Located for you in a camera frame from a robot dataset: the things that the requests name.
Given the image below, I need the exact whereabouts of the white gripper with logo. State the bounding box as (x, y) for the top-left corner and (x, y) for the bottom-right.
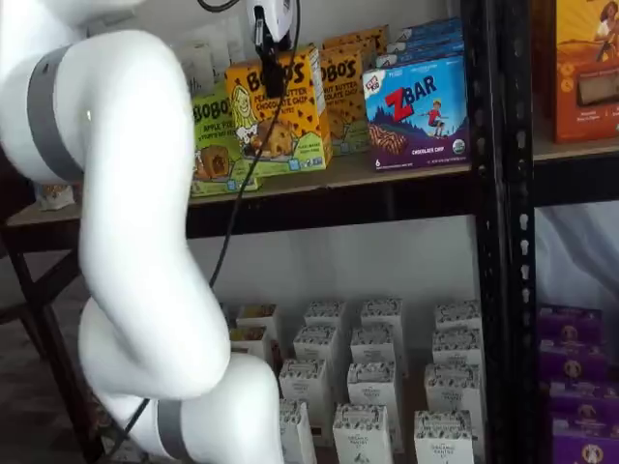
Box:
(244, 0), (297, 97)

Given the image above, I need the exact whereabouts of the orange Bobo's oat bites box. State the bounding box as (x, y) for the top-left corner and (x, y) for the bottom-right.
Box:
(318, 47), (366, 158)
(223, 43), (335, 178)
(322, 25), (389, 70)

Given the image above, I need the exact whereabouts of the green Bobo's apple pie box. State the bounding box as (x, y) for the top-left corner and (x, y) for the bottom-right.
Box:
(189, 78), (265, 198)

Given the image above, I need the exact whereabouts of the tan particle board shelf panel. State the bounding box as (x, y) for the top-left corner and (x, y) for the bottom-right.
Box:
(5, 154), (473, 228)
(533, 138), (619, 163)

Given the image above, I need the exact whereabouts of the blue Zbar snack box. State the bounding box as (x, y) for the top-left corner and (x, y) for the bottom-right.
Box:
(375, 47), (466, 70)
(362, 54), (472, 172)
(397, 17), (463, 43)
(386, 36), (464, 55)

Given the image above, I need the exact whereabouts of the black metal shelf rack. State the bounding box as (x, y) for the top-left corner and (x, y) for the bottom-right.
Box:
(0, 0), (619, 464)

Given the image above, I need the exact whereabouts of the large orange illustrated box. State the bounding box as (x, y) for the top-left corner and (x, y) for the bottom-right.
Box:
(533, 0), (619, 145)

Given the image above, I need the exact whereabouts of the purple snack box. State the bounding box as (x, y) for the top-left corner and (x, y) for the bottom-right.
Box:
(550, 415), (619, 464)
(538, 304), (604, 345)
(538, 337), (611, 384)
(547, 378), (619, 422)

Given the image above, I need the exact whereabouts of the Purely Elizabeth granola bag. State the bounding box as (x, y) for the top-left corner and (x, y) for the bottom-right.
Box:
(36, 181), (81, 212)
(180, 28), (230, 94)

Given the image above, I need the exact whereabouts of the white organic pantry carton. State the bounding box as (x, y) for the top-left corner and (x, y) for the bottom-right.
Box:
(304, 300), (347, 331)
(433, 301), (483, 335)
(346, 361), (400, 413)
(278, 358), (331, 405)
(332, 402), (394, 464)
(279, 399), (318, 464)
(361, 299), (404, 334)
(349, 324), (400, 366)
(292, 324), (340, 364)
(413, 409), (475, 464)
(430, 328), (485, 369)
(424, 362), (483, 418)

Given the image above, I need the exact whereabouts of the white carton with colourful print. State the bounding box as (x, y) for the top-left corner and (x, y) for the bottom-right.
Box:
(228, 325), (270, 360)
(235, 304), (279, 339)

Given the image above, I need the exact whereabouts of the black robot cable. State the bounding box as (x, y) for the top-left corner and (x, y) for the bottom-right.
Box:
(108, 0), (304, 464)

